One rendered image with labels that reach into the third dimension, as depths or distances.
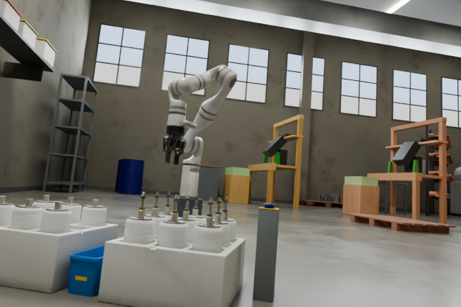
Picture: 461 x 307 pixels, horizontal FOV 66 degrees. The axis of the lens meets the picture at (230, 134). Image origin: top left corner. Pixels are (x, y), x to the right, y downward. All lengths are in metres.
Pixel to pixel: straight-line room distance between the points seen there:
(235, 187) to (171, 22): 5.19
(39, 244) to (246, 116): 9.09
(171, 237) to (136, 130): 8.70
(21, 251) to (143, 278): 0.44
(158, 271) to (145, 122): 8.77
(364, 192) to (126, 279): 6.16
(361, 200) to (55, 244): 6.18
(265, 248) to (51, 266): 0.71
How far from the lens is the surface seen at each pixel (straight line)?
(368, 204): 7.11
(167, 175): 9.70
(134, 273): 1.19
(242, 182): 8.02
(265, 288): 1.33
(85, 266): 1.30
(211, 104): 1.74
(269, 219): 1.29
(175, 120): 1.44
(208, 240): 1.13
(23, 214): 1.44
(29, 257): 1.38
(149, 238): 1.22
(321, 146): 10.83
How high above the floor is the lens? 0.39
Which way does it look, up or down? 8 degrees up
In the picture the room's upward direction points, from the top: 5 degrees clockwise
